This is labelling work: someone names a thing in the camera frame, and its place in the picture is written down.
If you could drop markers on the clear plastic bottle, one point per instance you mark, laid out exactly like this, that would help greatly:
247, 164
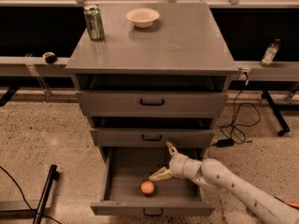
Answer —
270, 53

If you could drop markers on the small black round object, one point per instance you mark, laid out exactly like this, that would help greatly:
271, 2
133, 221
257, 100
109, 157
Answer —
50, 57

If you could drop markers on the grey drawer cabinet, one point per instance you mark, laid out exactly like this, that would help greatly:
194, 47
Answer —
182, 51

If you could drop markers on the grey middle drawer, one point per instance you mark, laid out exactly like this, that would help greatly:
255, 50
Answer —
126, 137

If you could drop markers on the white paper bowl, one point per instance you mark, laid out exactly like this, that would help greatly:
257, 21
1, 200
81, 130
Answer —
142, 17

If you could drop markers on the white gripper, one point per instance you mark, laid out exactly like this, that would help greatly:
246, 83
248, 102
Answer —
177, 166

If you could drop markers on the grey drawer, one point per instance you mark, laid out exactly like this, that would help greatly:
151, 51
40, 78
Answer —
127, 168
126, 137
152, 104

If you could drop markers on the black stand leg left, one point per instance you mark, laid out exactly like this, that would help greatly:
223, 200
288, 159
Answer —
52, 175

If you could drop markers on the orange fruit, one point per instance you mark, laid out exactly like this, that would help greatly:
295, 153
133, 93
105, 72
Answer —
147, 187

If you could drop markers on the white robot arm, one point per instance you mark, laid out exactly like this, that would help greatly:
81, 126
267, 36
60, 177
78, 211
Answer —
211, 174

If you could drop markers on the black and white sneaker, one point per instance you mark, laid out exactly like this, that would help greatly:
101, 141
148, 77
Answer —
293, 204

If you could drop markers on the grey bottom drawer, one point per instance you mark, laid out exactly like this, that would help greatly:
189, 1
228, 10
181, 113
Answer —
127, 168

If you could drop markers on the grey top drawer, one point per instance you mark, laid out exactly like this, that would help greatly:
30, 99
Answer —
152, 104

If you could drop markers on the green soda can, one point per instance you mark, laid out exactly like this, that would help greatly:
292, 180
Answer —
93, 19

